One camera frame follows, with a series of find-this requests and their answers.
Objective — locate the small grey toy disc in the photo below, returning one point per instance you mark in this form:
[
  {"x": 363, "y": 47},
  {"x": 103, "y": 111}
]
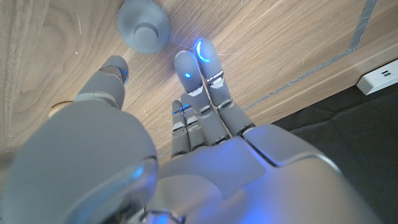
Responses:
[{"x": 143, "y": 26}]

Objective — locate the white power strip box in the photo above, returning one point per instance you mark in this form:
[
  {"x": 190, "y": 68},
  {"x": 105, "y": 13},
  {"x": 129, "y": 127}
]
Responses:
[{"x": 377, "y": 81}]

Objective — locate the grey tape workspace outline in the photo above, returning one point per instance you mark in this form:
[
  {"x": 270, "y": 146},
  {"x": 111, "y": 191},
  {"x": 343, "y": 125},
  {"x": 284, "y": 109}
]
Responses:
[{"x": 311, "y": 73}]

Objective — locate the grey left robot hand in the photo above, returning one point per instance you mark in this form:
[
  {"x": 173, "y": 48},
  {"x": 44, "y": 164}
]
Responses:
[{"x": 217, "y": 174}]

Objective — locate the black fabric backdrop curtain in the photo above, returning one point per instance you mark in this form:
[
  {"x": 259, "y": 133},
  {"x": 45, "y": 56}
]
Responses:
[{"x": 348, "y": 140}]

